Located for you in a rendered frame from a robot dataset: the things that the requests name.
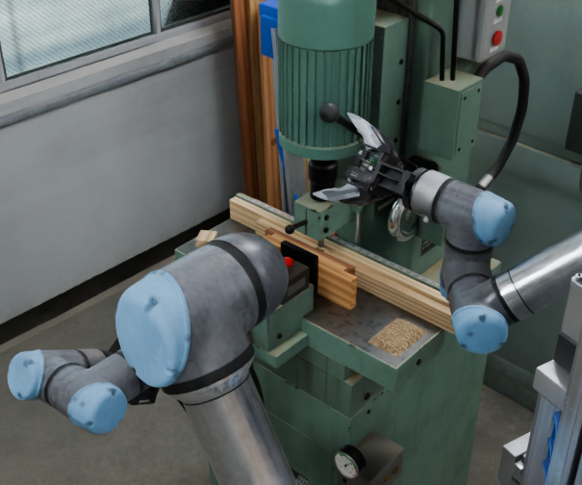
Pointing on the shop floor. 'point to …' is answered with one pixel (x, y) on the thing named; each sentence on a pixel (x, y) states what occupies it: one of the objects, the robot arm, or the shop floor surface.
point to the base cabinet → (386, 421)
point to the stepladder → (294, 182)
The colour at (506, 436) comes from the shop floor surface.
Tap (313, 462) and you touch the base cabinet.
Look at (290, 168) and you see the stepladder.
